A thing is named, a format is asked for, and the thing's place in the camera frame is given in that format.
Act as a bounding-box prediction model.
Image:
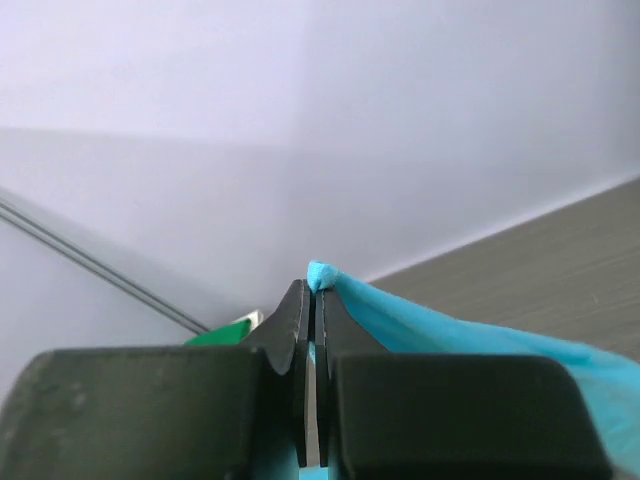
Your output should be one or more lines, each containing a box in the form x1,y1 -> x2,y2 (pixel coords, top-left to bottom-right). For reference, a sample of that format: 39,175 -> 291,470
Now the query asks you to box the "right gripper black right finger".
314,289 -> 613,479

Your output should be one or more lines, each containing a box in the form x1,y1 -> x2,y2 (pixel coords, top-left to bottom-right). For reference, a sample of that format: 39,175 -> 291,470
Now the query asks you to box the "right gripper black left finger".
1,280 -> 313,479

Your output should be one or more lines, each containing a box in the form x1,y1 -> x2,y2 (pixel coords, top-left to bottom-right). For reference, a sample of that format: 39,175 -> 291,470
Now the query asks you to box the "light blue t shirt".
306,261 -> 639,477

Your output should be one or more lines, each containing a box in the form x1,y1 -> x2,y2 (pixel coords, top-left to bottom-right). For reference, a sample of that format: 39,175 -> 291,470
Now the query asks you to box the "folded green t shirt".
185,318 -> 252,346

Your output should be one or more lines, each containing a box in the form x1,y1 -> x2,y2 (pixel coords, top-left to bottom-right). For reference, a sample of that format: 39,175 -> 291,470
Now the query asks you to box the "folded cream t shirt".
240,310 -> 264,332

